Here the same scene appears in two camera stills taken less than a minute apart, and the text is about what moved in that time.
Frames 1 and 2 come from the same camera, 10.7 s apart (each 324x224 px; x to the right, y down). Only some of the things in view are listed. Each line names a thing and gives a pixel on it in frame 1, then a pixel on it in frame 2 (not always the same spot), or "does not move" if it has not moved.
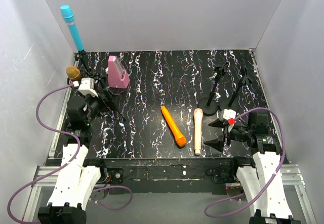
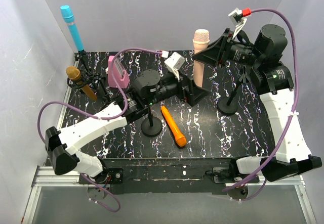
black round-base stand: (209, 105) -> (151, 126)
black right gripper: (226, 132) -> (223, 49)
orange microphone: (180, 139) does not move
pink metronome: (118, 77) does not move
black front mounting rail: (170, 175) does not move
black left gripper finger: (109, 105) -> (197, 94)
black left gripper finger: (113, 99) -> (193, 87)
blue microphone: (68, 13) does not move
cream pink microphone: (198, 114) -> (201, 40)
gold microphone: (73, 73) does not move
